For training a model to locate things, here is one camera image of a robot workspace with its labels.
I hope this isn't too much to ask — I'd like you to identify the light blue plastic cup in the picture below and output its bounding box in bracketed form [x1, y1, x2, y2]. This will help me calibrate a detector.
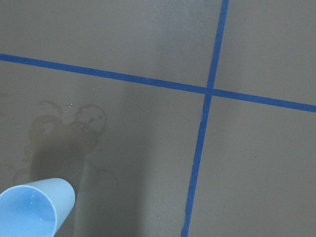
[0, 178, 76, 237]

